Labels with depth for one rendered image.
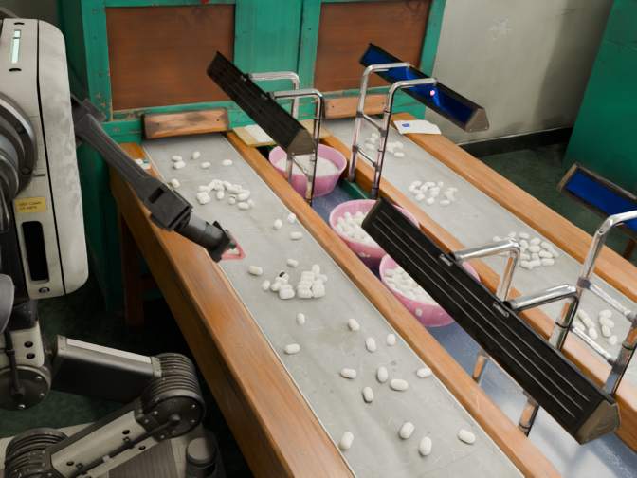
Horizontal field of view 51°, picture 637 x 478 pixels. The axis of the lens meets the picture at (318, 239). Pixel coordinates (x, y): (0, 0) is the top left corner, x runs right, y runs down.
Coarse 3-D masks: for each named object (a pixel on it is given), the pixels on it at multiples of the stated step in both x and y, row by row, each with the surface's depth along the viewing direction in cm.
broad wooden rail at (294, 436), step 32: (128, 192) 204; (128, 224) 214; (160, 256) 181; (192, 256) 173; (160, 288) 188; (192, 288) 162; (224, 288) 163; (192, 320) 162; (224, 320) 153; (192, 352) 168; (224, 352) 144; (256, 352) 145; (224, 384) 147; (256, 384) 137; (288, 384) 138; (224, 416) 152; (256, 416) 130; (288, 416) 130; (256, 448) 134; (288, 448) 124; (320, 448) 125
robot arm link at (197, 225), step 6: (186, 216) 151; (192, 216) 151; (198, 216) 154; (180, 222) 150; (186, 222) 150; (192, 222) 151; (198, 222) 152; (204, 222) 154; (174, 228) 152; (180, 228) 150; (186, 228) 150; (192, 228) 151; (198, 228) 152; (204, 228) 153; (180, 234) 152; (186, 234) 151; (192, 234) 152; (198, 234) 152; (192, 240) 154
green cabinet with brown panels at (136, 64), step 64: (64, 0) 234; (128, 0) 204; (192, 0) 213; (256, 0) 223; (320, 0) 233; (384, 0) 245; (128, 64) 215; (192, 64) 225; (256, 64) 236; (320, 64) 248
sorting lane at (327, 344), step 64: (192, 192) 207; (256, 192) 211; (256, 256) 180; (320, 256) 184; (256, 320) 158; (320, 320) 160; (384, 320) 163; (320, 384) 142; (384, 384) 144; (384, 448) 129; (448, 448) 131
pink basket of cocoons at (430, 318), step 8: (384, 264) 180; (392, 264) 184; (464, 264) 182; (384, 272) 180; (472, 272) 180; (384, 280) 172; (392, 288) 169; (400, 296) 167; (408, 304) 168; (416, 304) 167; (424, 304) 165; (432, 304) 165; (424, 312) 168; (432, 312) 168; (440, 312) 168; (424, 320) 170; (432, 320) 170; (440, 320) 171; (448, 320) 172
